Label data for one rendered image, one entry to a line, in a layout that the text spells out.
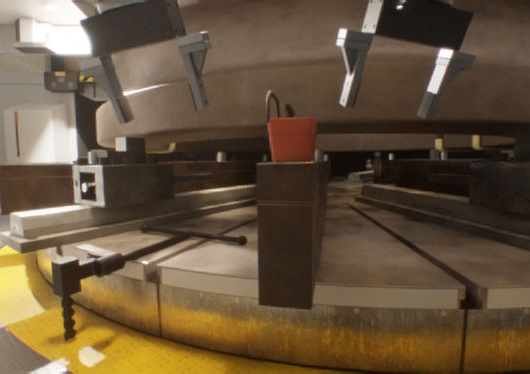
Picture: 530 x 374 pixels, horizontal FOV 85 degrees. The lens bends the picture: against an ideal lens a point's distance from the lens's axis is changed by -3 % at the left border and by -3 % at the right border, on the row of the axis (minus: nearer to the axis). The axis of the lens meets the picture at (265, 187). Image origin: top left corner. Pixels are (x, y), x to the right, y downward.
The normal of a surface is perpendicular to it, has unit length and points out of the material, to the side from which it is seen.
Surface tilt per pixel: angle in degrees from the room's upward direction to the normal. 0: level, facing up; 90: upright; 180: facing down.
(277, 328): 90
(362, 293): 90
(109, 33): 114
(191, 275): 90
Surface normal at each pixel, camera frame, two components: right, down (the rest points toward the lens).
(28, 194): 0.54, 0.07
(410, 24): 0.08, 0.48
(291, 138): -0.20, 0.21
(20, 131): 0.12, 0.09
